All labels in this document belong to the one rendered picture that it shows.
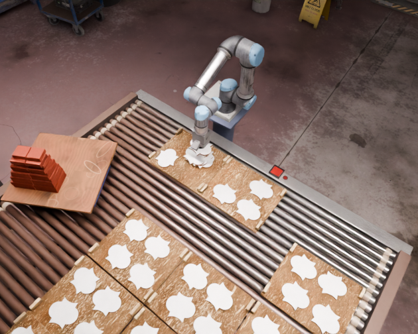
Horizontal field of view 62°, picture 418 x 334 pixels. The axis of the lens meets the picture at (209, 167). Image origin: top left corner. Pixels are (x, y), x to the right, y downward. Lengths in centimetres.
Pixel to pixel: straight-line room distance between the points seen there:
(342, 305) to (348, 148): 218
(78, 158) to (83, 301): 82
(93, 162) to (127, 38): 305
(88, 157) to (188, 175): 61
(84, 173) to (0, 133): 210
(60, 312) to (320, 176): 252
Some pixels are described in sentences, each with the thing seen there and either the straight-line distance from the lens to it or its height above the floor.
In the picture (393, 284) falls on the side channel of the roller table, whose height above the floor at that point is 95.
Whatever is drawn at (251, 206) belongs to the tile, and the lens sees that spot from 205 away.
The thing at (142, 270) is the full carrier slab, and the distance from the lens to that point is 188.
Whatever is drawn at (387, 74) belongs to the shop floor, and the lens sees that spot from 498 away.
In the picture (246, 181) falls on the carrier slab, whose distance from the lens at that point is 215.
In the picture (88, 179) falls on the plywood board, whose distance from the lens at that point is 210.
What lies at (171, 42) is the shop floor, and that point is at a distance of 487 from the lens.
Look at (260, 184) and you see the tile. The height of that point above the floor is 95.
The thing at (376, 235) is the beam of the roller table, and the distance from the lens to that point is 222.
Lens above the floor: 269
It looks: 53 degrees down
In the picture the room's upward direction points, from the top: 3 degrees clockwise
